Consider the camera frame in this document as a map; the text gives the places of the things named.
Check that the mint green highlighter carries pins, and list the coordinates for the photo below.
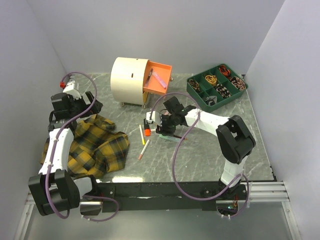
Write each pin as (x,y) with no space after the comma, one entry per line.
(170,138)

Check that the pink black hair scrunchie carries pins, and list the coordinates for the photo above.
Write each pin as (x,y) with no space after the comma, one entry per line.
(238,83)

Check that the yellow marker pen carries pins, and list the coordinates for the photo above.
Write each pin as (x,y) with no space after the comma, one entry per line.
(142,134)

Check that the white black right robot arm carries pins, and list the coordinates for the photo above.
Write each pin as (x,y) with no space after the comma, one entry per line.
(235,139)

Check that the purple blue pen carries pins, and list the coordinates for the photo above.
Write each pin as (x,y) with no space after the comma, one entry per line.
(148,78)

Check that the aluminium rail frame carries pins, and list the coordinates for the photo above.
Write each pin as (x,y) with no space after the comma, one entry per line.
(259,210)

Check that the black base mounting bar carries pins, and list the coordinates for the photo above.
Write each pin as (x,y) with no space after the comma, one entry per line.
(136,196)

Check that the round beige drawer cabinet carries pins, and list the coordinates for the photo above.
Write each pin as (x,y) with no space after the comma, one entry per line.
(128,77)

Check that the grey hair scrunchie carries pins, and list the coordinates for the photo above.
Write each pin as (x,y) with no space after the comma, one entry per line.
(211,100)

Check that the brown black hair scrunchie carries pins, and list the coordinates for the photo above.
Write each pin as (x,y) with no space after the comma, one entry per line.
(195,85)

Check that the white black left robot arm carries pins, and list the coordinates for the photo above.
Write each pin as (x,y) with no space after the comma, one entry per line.
(54,190)

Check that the yellow plaid shirt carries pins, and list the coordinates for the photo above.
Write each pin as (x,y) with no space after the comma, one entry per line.
(92,149)

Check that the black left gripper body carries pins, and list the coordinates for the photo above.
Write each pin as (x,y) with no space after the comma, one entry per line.
(84,107)

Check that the pink white pen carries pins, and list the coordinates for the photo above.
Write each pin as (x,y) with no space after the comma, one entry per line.
(144,149)

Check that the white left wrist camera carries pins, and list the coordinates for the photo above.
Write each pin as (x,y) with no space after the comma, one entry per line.
(72,89)

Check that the orange black highlighter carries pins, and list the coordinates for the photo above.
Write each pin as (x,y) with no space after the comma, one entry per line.
(147,130)

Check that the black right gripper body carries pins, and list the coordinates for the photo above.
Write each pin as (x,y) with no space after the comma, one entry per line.
(168,124)

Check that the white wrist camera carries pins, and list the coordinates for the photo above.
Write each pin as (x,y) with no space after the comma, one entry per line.
(72,89)
(153,117)

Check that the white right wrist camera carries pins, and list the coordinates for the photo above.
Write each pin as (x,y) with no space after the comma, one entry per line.
(153,117)

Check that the beige black hair scrunchie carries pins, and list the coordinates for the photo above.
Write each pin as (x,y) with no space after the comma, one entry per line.
(223,91)

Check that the lilac highlighter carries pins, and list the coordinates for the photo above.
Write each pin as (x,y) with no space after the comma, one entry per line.
(160,80)

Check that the green compartment organizer tray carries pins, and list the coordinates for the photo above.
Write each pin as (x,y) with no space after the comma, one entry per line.
(224,73)

